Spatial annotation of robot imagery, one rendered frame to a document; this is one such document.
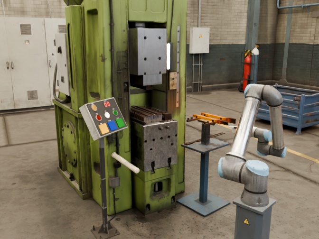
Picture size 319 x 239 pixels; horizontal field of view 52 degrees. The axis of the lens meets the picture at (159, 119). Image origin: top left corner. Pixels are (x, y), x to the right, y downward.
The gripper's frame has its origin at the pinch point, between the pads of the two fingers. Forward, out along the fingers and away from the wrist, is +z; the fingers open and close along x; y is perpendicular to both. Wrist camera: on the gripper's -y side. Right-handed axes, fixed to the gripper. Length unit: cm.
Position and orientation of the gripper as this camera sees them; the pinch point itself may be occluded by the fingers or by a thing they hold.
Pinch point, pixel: (233, 124)
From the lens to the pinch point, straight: 301.6
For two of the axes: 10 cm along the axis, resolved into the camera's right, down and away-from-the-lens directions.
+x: 7.6, -1.6, 6.3
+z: -6.5, -1.9, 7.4
